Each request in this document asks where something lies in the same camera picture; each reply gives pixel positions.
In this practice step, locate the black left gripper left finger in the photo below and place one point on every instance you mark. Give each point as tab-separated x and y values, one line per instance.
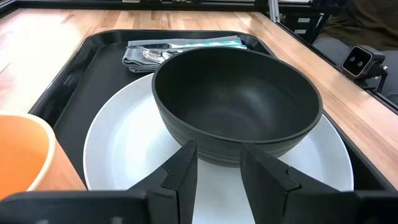
177	193

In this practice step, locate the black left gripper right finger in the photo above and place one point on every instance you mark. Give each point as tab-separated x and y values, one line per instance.
270	193

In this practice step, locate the white round plate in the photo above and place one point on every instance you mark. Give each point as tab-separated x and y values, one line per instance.
130	140

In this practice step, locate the black bowl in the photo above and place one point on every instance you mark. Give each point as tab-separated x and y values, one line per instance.
236	99

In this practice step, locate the grey cloth napkin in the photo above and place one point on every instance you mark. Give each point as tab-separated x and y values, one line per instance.
136	63

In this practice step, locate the orange mug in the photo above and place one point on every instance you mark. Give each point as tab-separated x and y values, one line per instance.
18	152

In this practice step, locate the black plastic tray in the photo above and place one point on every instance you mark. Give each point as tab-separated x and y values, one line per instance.
93	77

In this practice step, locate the black box with white labels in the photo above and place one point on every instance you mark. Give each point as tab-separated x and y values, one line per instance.
301	26

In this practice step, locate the person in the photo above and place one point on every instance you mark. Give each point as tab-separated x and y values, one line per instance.
367	21

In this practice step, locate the table-level camera box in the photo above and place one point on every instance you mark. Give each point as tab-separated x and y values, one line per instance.
357	60

